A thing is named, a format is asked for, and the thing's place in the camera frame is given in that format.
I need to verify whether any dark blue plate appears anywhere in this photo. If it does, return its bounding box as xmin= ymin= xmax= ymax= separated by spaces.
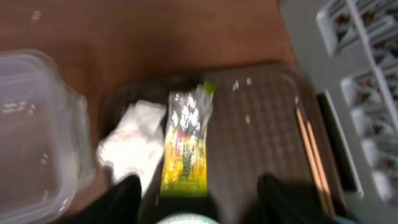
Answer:
xmin=333 ymin=216 xmax=358 ymax=224

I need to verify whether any light blue rice bowl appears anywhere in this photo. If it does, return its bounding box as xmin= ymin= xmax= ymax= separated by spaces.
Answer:
xmin=156 ymin=213 xmax=220 ymax=224

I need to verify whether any yellow snack wrapper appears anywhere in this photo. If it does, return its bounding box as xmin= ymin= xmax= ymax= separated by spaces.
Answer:
xmin=160 ymin=82 xmax=215 ymax=197

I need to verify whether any white tissue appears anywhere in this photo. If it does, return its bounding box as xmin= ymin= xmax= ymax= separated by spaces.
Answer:
xmin=97 ymin=100 xmax=167 ymax=196

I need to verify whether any grey dishwasher rack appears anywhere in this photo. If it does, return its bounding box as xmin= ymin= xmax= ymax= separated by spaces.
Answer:
xmin=280 ymin=0 xmax=397 ymax=223

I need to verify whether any clear plastic bin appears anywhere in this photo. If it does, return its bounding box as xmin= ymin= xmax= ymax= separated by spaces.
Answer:
xmin=1 ymin=49 xmax=96 ymax=223

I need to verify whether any brown serving tray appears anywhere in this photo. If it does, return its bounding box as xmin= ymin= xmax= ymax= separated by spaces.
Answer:
xmin=99 ymin=62 xmax=347 ymax=223

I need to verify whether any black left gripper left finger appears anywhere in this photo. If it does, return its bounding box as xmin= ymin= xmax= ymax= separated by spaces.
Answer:
xmin=65 ymin=175 xmax=142 ymax=224

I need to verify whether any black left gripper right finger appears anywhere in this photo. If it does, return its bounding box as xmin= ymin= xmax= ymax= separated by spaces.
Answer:
xmin=257 ymin=174 xmax=336 ymax=224

